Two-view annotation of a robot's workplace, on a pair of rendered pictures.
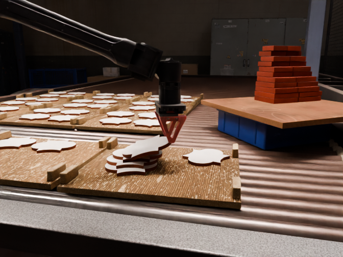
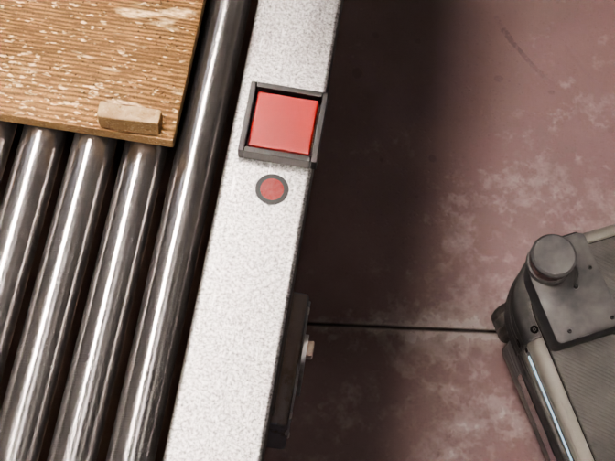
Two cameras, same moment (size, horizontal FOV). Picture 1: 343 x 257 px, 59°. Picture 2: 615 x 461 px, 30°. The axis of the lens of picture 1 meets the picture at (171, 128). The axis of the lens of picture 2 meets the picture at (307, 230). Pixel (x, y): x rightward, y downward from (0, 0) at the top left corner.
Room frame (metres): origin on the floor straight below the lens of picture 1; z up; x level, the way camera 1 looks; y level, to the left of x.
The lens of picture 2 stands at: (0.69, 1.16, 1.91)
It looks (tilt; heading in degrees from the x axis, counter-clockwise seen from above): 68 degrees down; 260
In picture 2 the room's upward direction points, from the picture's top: 6 degrees clockwise
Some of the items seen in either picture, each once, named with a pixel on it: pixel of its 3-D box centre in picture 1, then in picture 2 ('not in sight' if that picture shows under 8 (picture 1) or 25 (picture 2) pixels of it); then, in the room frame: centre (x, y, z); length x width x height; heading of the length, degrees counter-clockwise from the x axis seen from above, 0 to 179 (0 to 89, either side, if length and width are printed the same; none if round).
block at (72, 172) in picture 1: (69, 174); not in sight; (0.67, 0.24, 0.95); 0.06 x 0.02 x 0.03; 169
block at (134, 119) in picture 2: not in sight; (130, 118); (0.78, 0.66, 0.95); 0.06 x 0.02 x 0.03; 167
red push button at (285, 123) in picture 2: not in sight; (283, 125); (0.63, 0.66, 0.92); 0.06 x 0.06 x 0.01; 76
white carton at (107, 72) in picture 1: (111, 71); not in sight; (7.54, 1.48, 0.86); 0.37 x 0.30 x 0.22; 84
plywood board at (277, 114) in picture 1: (287, 107); not in sight; (1.16, -0.45, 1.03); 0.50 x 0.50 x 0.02; 22
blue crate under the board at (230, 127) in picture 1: (271, 123); not in sight; (1.14, -0.39, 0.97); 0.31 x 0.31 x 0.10; 22
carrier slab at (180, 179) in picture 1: (161, 168); not in sight; (0.77, 0.03, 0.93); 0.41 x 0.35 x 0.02; 79
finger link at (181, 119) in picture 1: (170, 124); not in sight; (0.76, 0.00, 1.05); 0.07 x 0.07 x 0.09; 11
